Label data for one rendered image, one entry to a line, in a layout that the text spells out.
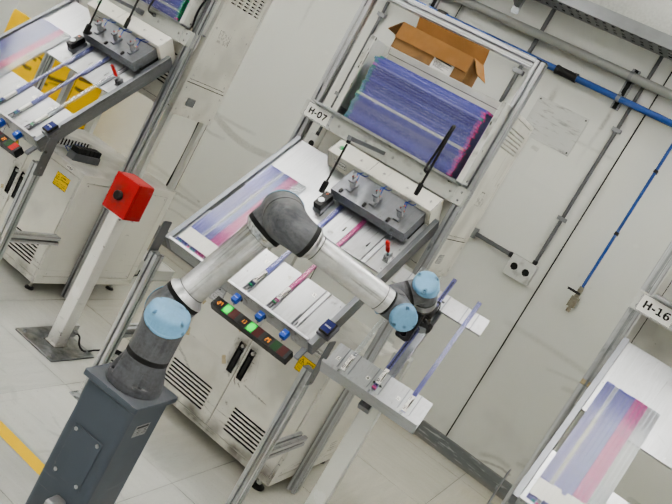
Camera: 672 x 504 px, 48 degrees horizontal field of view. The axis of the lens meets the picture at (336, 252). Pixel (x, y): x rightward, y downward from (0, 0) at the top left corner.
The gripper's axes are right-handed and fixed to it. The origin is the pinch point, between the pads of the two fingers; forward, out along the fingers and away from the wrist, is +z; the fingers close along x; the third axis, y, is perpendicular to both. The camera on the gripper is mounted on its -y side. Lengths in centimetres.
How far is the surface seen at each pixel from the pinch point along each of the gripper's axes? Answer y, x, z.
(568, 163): 164, 2, 120
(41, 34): 36, 221, 31
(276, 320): -20.9, 41.1, 5.4
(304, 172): 38, 74, 22
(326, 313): -9.1, 29.3, 7.5
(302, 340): -21.9, 29.6, 4.7
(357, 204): 33, 46, 13
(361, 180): 44, 51, 16
